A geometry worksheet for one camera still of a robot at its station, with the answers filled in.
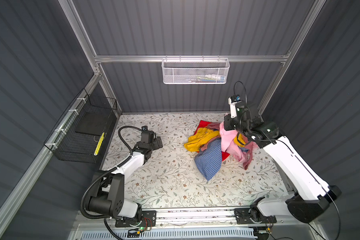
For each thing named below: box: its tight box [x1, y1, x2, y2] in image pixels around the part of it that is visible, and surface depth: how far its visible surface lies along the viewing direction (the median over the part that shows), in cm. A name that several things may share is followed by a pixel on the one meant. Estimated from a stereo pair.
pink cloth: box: [219, 121, 250, 164], surface depth 76 cm
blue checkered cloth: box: [194, 139, 249, 181], surface depth 80 cm
